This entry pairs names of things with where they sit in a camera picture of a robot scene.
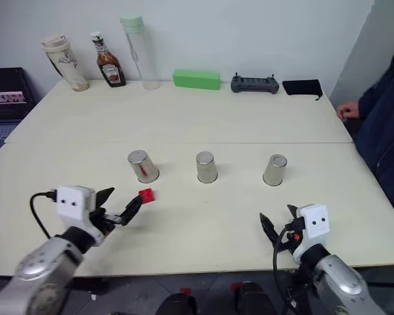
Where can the ketchup bottle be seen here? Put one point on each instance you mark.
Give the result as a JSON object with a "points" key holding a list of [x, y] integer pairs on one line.
{"points": [[111, 67]]}

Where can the small red floor object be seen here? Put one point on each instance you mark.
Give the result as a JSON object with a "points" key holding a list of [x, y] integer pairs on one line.
{"points": [[185, 291]]}

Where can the person's bare hand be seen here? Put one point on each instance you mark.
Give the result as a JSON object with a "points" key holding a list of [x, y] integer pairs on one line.
{"points": [[348, 110]]}

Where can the stainless steel cup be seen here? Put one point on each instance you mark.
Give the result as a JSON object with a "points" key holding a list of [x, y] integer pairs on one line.
{"points": [[206, 169], [275, 172], [144, 167]]}

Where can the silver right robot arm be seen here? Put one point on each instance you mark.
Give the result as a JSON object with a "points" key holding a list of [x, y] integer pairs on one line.
{"points": [[341, 282]]}

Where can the clear bottle with green lid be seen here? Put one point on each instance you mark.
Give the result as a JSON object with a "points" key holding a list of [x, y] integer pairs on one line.
{"points": [[142, 52]]}

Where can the small red block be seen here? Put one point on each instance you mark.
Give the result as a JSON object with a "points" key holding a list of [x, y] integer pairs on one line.
{"points": [[146, 196]]}

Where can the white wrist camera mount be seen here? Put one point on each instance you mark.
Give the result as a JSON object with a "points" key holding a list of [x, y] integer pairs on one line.
{"points": [[315, 223], [70, 203]]}

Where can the green rectangular box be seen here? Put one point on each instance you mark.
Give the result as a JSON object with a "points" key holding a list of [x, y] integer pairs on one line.
{"points": [[196, 79]]}

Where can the person in navy jacket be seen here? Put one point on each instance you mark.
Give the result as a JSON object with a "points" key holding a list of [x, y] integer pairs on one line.
{"points": [[389, 131]]}

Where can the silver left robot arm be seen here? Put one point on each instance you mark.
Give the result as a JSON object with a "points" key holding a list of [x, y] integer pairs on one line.
{"points": [[36, 279]]}

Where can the black rounded shape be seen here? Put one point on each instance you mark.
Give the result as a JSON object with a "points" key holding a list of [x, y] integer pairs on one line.
{"points": [[177, 305]]}

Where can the black fabric pouch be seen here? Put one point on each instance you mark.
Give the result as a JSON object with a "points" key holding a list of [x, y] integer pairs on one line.
{"points": [[301, 87]]}

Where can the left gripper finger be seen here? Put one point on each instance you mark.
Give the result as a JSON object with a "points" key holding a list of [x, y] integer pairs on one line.
{"points": [[103, 197], [133, 208]]}

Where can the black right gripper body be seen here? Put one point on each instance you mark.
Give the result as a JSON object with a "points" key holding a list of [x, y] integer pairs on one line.
{"points": [[289, 238]]}

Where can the black laptop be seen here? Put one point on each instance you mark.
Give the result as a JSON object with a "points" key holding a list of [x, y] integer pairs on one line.
{"points": [[6, 95]]}

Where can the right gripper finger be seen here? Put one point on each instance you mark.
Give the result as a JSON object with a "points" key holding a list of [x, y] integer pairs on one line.
{"points": [[268, 229], [294, 211]]}

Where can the grey handheld controller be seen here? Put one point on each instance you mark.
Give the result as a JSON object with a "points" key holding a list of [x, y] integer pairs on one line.
{"points": [[254, 84]]}

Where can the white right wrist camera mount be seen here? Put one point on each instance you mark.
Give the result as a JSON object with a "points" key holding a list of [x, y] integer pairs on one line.
{"points": [[315, 223]]}

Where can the dark brown rounded shape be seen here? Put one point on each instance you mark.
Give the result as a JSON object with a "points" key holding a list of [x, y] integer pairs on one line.
{"points": [[253, 298]]}

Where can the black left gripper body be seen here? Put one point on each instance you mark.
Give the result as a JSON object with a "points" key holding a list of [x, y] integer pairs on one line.
{"points": [[105, 221]]}

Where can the beige travel tumbler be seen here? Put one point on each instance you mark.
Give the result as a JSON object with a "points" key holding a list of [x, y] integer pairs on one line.
{"points": [[67, 64]]}

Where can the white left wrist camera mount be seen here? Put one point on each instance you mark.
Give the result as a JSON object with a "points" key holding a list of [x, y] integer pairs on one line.
{"points": [[70, 203]]}

